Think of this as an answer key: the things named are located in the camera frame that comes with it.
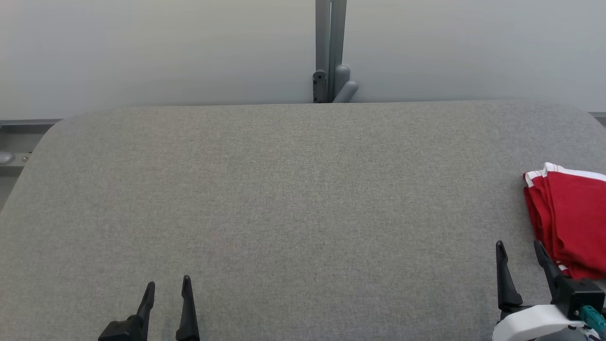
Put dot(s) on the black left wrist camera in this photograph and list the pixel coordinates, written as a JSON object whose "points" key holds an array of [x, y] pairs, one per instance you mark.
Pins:
{"points": [[118, 331]]}

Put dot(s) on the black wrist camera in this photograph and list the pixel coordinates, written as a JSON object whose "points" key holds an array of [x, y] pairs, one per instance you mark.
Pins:
{"points": [[580, 293], [118, 331]]}

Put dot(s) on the grey metal partition post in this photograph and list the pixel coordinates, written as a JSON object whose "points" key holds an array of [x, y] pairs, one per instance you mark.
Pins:
{"points": [[330, 42]]}

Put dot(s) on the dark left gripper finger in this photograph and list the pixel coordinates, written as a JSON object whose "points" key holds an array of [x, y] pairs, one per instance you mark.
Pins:
{"points": [[188, 317], [147, 303]]}

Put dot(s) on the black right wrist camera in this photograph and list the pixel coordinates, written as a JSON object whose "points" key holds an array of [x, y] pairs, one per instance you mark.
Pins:
{"points": [[580, 293]]}

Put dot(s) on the red shorts with white stripe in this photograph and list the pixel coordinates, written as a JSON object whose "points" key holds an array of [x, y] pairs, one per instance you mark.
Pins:
{"points": [[582, 222]]}

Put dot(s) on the teal right camera connector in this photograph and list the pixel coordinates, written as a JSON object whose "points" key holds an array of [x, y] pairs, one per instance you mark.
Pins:
{"points": [[594, 319]]}

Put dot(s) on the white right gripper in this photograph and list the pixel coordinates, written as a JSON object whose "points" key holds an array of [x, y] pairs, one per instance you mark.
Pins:
{"points": [[530, 324]]}

